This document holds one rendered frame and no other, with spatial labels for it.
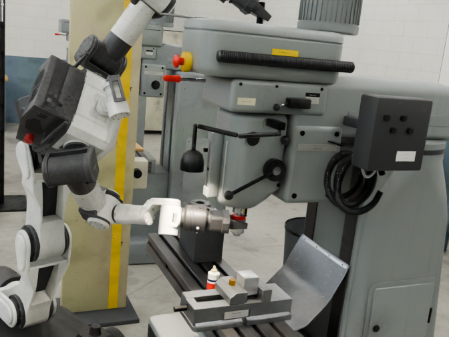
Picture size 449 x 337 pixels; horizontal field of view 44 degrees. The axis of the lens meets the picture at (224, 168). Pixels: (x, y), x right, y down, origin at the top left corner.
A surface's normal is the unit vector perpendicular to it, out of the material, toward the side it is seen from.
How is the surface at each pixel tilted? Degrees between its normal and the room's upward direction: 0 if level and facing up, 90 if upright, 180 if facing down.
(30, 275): 98
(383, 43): 90
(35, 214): 90
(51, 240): 81
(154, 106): 90
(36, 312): 104
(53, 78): 58
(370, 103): 90
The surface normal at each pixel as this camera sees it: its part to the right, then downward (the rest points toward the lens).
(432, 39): -0.91, 0.00
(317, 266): -0.77, -0.43
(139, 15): 0.33, 0.40
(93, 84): 0.65, -0.32
